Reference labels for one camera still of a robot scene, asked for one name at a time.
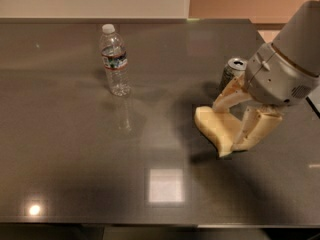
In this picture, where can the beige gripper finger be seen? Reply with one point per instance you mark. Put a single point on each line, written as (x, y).
(233, 94)
(256, 124)

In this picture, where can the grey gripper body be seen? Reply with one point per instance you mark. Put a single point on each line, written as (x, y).
(279, 76)

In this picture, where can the yellow wavy sponge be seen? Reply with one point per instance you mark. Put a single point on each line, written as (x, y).
(219, 128)

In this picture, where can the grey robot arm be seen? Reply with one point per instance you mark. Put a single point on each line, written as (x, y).
(299, 43)

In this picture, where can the silver soda can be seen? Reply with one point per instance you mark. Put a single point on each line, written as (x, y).
(233, 68)

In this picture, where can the clear plastic water bottle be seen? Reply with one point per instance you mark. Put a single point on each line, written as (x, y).
(115, 62)

